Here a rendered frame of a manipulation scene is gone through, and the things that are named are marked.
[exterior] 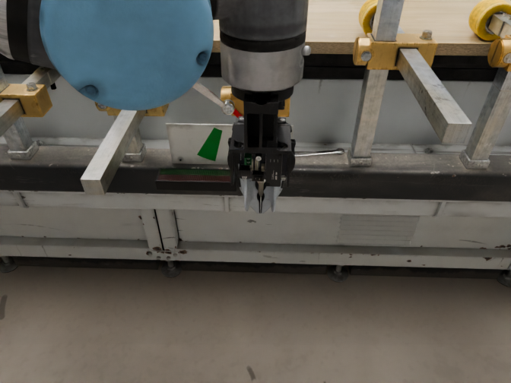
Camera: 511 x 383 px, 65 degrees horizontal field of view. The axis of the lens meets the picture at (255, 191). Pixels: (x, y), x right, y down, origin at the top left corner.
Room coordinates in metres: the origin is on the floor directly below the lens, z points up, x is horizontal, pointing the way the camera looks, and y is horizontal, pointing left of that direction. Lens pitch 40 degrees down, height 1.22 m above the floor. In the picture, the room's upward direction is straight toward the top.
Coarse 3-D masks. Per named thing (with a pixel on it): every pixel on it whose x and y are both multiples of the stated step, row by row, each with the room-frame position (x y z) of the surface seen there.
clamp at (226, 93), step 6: (222, 90) 0.72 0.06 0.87; (228, 90) 0.72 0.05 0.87; (222, 96) 0.71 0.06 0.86; (228, 96) 0.71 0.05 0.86; (234, 102) 0.71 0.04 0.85; (240, 102) 0.71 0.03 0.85; (288, 102) 0.70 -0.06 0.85; (240, 108) 0.71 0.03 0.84; (288, 108) 0.70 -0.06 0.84; (282, 114) 0.70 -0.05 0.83; (288, 114) 0.70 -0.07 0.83
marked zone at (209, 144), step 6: (216, 132) 0.71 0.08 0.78; (210, 138) 0.71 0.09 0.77; (216, 138) 0.71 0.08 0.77; (204, 144) 0.71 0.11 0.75; (210, 144) 0.71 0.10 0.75; (216, 144) 0.71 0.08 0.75; (204, 150) 0.71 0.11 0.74; (210, 150) 0.71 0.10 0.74; (216, 150) 0.71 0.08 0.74; (204, 156) 0.71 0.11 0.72; (210, 156) 0.71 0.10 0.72; (216, 156) 0.71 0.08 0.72
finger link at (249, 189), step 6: (240, 180) 0.43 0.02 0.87; (246, 180) 0.41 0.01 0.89; (246, 186) 0.41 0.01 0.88; (252, 186) 0.43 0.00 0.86; (258, 186) 0.44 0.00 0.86; (246, 192) 0.40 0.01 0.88; (252, 192) 0.43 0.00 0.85; (258, 192) 0.45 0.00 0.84; (246, 198) 0.40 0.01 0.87; (252, 198) 0.43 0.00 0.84; (258, 198) 0.43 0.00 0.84; (246, 204) 0.39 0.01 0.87; (252, 204) 0.43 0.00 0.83; (258, 204) 0.43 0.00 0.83; (246, 210) 0.39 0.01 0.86; (258, 210) 0.43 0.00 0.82
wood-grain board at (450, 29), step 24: (312, 0) 1.23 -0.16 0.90; (336, 0) 1.23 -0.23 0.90; (360, 0) 1.23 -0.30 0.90; (408, 0) 1.23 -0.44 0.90; (432, 0) 1.23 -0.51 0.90; (456, 0) 1.23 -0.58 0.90; (480, 0) 1.23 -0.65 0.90; (504, 0) 1.23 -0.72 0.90; (216, 24) 1.02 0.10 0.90; (312, 24) 1.02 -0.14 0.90; (336, 24) 1.02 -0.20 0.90; (408, 24) 1.02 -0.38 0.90; (432, 24) 1.02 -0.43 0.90; (456, 24) 1.02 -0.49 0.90; (216, 48) 0.91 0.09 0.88; (312, 48) 0.90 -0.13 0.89; (336, 48) 0.90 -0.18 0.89; (456, 48) 0.89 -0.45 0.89; (480, 48) 0.89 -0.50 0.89
